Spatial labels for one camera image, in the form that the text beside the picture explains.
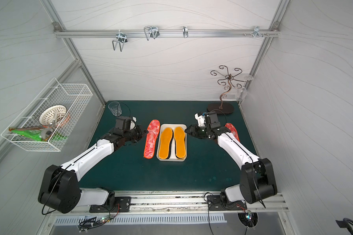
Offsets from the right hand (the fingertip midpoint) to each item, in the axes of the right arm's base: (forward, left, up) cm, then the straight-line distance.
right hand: (187, 130), depth 84 cm
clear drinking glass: (+26, +56, -10) cm, 62 cm away
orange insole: (-1, +14, -14) cm, 19 cm away
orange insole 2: (0, +5, -14) cm, 15 cm away
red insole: (+2, +21, -2) cm, 21 cm away
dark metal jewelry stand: (+32, -25, +12) cm, 42 cm away
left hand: (-1, +22, 0) cm, 22 cm away
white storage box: (-9, +10, -15) cm, 20 cm away
